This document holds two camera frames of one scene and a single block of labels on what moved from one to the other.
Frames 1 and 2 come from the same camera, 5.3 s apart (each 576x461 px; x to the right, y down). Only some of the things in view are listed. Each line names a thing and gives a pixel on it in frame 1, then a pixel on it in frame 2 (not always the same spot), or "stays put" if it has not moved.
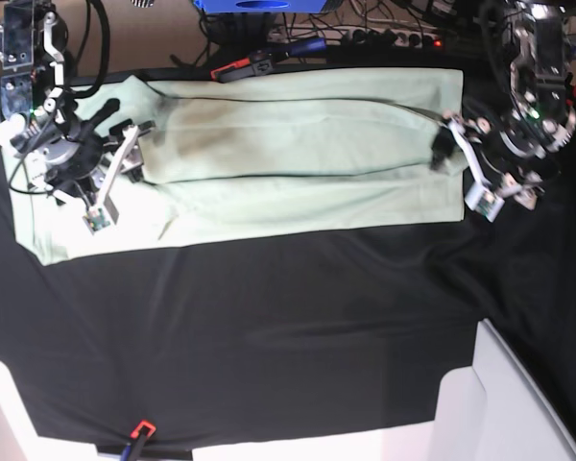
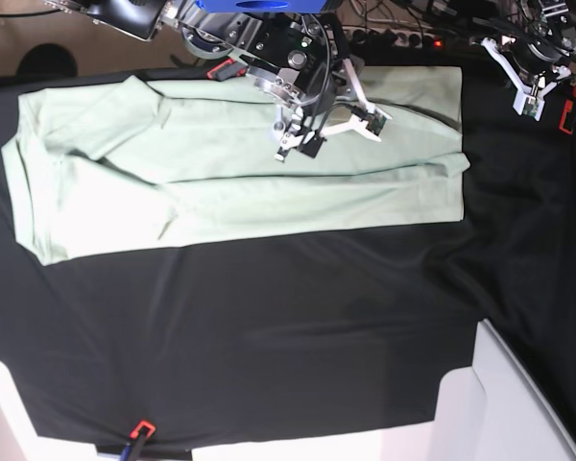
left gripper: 69,156 -> 310,85
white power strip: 361,36 stays put
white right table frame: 490,411 stays put
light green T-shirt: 247,155 stays put
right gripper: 512,153 -> 537,55
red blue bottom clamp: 143,431 stays put
